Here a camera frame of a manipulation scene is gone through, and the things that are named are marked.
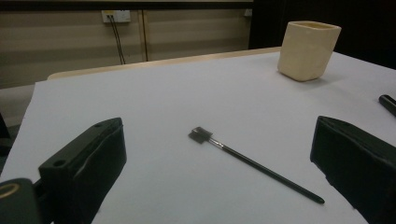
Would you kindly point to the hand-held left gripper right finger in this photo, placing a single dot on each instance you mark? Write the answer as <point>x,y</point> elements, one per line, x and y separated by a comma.
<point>358,161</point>

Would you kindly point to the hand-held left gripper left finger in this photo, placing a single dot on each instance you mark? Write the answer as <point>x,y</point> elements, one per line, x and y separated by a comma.
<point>84,165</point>

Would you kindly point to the black makeup brush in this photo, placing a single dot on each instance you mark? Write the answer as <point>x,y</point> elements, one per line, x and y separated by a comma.
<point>264,170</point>

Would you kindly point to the cream ceramic square cup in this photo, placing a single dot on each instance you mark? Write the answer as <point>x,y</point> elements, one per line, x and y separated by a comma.
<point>306,51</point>

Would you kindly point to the black pen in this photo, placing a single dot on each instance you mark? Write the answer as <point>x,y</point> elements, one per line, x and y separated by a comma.
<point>388,103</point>

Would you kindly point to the white table sheet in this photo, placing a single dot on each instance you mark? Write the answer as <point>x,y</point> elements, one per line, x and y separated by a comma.
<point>186,93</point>

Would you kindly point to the vertical wall trim strip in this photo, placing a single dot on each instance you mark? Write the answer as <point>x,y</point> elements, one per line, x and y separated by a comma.
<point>144,34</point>

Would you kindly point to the small white wall socket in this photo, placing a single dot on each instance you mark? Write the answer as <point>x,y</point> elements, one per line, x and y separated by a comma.
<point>248,12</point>

